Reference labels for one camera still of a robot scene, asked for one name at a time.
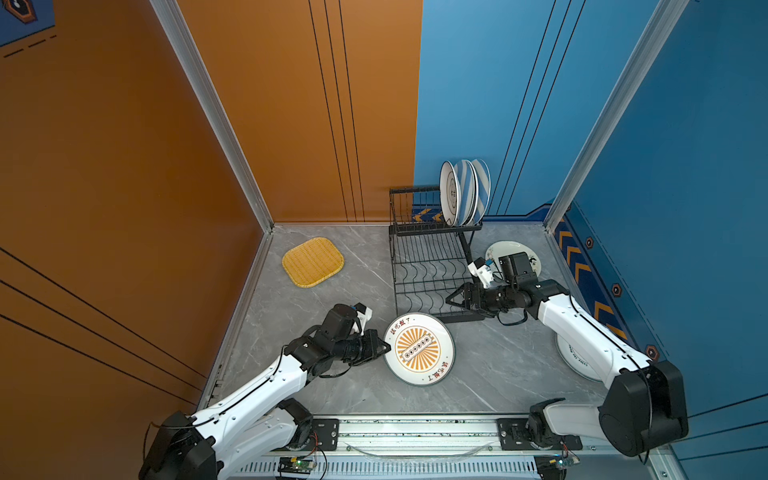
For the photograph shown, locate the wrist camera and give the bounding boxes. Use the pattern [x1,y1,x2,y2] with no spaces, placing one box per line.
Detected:
[467,258,498,289]
[353,303,373,332]

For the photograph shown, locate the circuit board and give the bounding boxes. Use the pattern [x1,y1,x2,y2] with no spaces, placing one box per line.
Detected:
[276,457,318,479]
[534,455,581,480]

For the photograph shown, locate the blue striped plate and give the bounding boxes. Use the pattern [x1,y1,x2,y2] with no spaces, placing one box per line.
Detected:
[472,159,491,224]
[455,159,473,226]

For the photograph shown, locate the white green emblem plate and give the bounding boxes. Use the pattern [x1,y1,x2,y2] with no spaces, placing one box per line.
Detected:
[440,161,460,227]

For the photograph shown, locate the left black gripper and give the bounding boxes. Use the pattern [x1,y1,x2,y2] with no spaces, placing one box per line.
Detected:
[332,330,393,367]

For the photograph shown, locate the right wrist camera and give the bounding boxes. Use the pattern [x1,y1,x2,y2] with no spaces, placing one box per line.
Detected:
[467,258,498,289]

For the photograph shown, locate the yellow woven square plate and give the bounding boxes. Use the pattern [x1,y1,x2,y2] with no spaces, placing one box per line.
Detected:
[281,237,345,288]

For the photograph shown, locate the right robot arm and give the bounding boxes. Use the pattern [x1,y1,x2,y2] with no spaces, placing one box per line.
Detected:
[446,252,689,457]

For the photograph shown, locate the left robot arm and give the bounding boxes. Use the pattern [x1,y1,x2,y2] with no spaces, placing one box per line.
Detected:
[138,303,391,479]

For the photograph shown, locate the green red rimmed plate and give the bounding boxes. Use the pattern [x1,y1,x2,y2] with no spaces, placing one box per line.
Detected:
[466,160,480,226]

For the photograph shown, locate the white plate red characters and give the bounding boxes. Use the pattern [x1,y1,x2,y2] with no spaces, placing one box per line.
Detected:
[555,334,604,384]

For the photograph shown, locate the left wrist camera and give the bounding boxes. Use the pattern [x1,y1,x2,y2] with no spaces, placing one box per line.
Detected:
[353,303,373,332]

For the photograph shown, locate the orange sunburst round plate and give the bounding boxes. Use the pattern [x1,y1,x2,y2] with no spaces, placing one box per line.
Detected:
[384,312,456,387]

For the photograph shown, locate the right circuit board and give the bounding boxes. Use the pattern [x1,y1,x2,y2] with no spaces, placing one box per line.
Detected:
[534,455,581,480]

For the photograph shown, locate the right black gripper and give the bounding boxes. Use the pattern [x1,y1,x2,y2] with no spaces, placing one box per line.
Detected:
[445,282,517,316]

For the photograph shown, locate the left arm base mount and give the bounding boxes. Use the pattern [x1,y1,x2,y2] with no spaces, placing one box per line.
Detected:
[277,418,340,452]

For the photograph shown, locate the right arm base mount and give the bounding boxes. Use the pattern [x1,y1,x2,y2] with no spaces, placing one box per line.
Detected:
[496,417,584,451]

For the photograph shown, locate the black wire dish rack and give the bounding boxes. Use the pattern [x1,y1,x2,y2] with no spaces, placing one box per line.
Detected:
[389,186,483,324]

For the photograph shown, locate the aluminium front rail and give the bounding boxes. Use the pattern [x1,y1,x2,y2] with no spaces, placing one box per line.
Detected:
[227,413,685,463]

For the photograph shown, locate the white floral plate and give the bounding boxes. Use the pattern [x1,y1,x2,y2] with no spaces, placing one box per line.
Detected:
[485,240,542,280]

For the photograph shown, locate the left circuit board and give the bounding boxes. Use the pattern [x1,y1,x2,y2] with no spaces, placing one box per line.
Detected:
[276,457,318,479]

